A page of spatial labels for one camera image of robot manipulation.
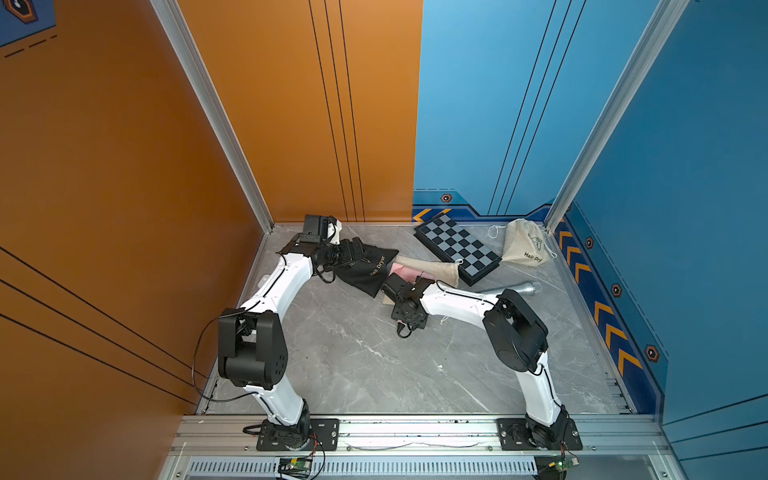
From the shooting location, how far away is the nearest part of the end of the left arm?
78 centimetres

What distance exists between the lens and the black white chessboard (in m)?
1.04

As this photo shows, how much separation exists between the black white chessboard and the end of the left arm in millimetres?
392
